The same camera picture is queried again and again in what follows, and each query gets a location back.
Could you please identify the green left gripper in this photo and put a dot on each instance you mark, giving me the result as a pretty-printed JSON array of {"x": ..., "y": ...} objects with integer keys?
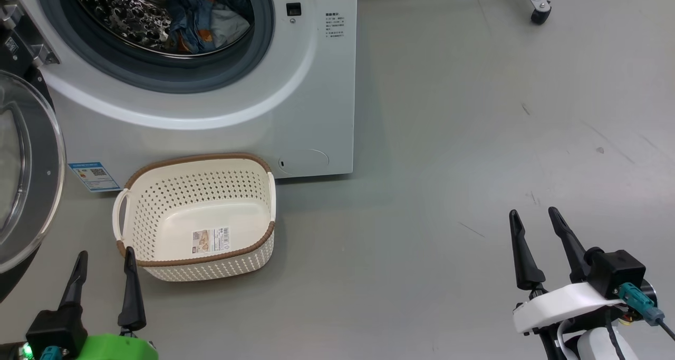
[{"x": 116, "y": 348}]

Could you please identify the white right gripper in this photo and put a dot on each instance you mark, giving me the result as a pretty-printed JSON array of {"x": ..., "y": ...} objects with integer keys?
[{"x": 564, "y": 302}]

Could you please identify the round black glass washer door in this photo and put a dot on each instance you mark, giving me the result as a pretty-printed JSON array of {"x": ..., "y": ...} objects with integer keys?
[{"x": 45, "y": 154}]

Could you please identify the blue cartoon print shirt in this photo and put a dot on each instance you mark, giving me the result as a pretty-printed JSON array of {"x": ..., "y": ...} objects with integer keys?
[{"x": 187, "y": 22}]

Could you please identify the printed basket label sticker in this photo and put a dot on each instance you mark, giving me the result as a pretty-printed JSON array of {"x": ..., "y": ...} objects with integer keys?
[{"x": 211, "y": 241}]

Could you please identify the white perforated basket brown rim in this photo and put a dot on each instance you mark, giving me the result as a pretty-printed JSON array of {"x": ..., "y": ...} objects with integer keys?
[{"x": 174, "y": 191}]

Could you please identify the white front-load washing machine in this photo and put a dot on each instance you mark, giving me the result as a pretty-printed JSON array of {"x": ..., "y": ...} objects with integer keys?
[{"x": 316, "y": 112}]

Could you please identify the blue energy label sticker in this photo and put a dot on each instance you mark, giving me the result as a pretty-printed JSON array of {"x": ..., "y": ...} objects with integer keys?
[{"x": 95, "y": 177}]

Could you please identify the black text sticker on washer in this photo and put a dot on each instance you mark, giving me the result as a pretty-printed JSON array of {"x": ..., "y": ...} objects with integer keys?
[{"x": 335, "y": 28}]

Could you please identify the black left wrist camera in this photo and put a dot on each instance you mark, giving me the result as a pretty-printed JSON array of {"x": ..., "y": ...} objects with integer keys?
[{"x": 55, "y": 328}]

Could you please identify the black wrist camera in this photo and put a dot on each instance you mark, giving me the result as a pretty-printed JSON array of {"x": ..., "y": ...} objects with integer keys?
[
  {"x": 55, "y": 328},
  {"x": 617, "y": 270}
]

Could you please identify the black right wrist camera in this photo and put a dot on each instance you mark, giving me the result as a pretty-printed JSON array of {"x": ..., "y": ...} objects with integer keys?
[{"x": 617, "y": 270}]

